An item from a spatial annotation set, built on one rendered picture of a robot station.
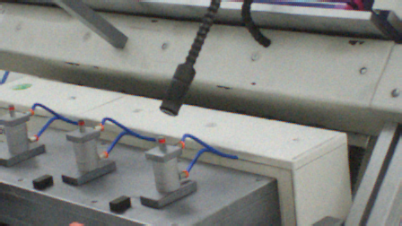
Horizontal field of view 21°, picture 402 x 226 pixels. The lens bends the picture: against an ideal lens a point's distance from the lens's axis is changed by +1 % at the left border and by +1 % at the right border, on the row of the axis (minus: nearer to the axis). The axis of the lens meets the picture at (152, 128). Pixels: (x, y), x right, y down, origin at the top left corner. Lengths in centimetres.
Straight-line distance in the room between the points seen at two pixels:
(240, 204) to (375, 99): 16
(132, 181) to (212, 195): 9
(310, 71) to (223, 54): 12
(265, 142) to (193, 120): 11
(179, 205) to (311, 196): 13
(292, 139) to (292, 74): 8
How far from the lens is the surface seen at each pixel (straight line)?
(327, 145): 101
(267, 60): 111
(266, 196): 99
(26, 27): 140
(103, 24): 123
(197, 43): 95
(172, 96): 93
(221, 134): 106
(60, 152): 113
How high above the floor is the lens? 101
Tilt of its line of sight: 12 degrees up
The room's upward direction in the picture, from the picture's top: 24 degrees clockwise
